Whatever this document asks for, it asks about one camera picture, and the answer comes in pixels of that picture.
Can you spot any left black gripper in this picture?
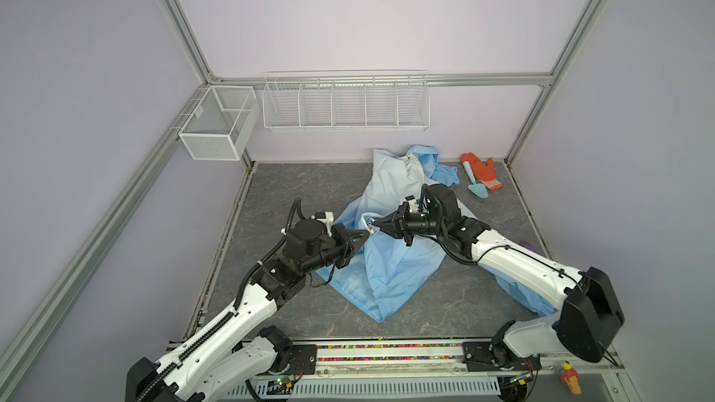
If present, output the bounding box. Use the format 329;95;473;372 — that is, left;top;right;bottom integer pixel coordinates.
302;223;369;275

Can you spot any light blue zip jacket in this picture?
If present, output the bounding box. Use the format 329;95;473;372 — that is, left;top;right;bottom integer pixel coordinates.
317;144;557;323

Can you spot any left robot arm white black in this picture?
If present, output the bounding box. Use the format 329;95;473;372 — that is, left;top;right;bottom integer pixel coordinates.
125;199;371;401

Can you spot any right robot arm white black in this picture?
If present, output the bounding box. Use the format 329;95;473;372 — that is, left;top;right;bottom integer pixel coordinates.
367;184;625;370

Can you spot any teal toy trowel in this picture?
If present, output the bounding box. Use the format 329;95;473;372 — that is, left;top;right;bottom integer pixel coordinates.
462;161;489;199

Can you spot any purple pink toy shovel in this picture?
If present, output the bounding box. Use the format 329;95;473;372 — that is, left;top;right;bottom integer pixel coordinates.
519;241;540;254

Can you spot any white ventilation grille strip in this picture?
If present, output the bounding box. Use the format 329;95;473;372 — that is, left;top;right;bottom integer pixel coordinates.
252;377;502;401

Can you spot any white mesh box basket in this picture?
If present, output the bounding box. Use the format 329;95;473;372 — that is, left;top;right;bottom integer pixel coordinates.
179;86;260;161

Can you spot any small toy figure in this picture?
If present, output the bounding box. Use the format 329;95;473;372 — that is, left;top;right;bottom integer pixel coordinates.
560;361;583;395

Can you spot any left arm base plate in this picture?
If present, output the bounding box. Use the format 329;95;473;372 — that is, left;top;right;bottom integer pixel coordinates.
268;344;318;375

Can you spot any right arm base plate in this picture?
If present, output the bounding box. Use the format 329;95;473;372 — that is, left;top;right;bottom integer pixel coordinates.
462;341;542;371

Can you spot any white wire wall shelf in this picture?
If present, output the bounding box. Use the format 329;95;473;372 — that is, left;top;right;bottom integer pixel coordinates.
263;70;431;131

